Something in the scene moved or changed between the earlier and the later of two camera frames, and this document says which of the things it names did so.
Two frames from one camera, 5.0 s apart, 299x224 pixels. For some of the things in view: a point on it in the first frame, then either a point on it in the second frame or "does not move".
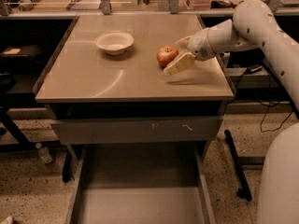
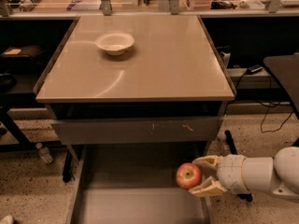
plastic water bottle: [44, 153] does not move
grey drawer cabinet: [106, 86] does not move
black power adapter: [253, 68] does not move
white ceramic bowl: [114, 43] does not move
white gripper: [200, 46] to [231, 173]
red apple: [165, 54] to [188, 175]
